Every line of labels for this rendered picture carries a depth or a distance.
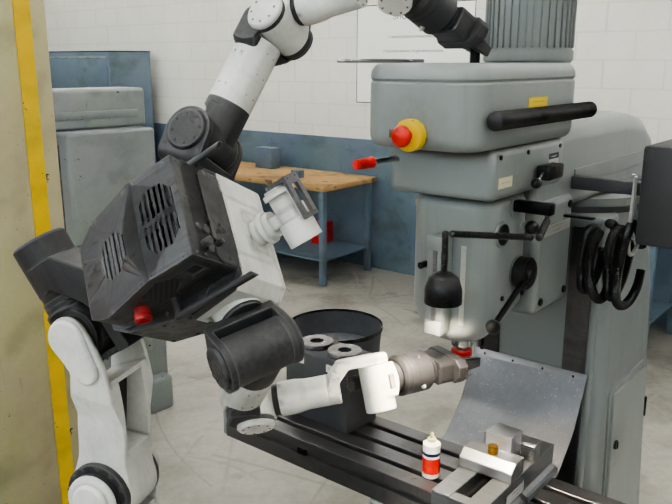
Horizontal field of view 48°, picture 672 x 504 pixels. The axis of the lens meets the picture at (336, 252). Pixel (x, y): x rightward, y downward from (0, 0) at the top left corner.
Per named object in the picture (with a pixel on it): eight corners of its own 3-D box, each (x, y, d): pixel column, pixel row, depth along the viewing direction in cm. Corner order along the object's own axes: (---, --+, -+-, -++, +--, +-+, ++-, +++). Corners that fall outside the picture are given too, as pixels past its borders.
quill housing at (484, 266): (484, 354, 155) (492, 200, 147) (401, 332, 167) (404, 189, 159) (525, 329, 169) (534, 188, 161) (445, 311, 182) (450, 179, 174)
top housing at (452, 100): (475, 156, 133) (479, 62, 129) (357, 146, 149) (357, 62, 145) (577, 136, 169) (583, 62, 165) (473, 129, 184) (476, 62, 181)
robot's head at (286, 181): (276, 236, 138) (302, 220, 133) (252, 195, 138) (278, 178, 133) (296, 225, 143) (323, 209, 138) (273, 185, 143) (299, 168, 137)
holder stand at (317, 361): (346, 435, 193) (346, 362, 188) (286, 409, 207) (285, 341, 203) (376, 419, 202) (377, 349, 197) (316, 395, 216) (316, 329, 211)
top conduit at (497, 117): (503, 132, 132) (504, 111, 131) (481, 130, 135) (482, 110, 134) (596, 117, 166) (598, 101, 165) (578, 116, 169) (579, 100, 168)
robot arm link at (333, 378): (386, 351, 155) (322, 363, 155) (394, 395, 154) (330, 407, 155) (385, 350, 162) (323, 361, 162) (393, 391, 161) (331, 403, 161)
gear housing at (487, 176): (493, 204, 143) (496, 151, 141) (387, 190, 158) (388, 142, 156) (563, 182, 168) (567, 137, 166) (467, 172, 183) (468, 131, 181)
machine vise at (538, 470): (488, 544, 149) (490, 495, 147) (423, 517, 158) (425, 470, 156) (558, 471, 176) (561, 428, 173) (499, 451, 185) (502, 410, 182)
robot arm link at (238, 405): (216, 438, 154) (232, 402, 135) (211, 377, 160) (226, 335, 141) (271, 433, 157) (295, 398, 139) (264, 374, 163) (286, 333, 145)
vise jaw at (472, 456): (510, 485, 157) (512, 468, 156) (458, 466, 165) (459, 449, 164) (523, 473, 162) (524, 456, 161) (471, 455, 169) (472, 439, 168)
